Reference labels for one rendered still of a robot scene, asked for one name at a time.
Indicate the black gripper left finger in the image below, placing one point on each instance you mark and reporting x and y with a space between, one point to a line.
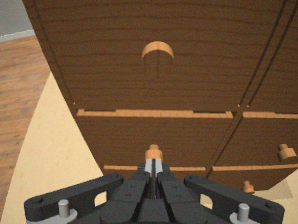
68 204

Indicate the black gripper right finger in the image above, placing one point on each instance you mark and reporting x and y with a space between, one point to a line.
235 206

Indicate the brown wooden chest of drawers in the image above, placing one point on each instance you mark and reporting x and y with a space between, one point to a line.
272 43

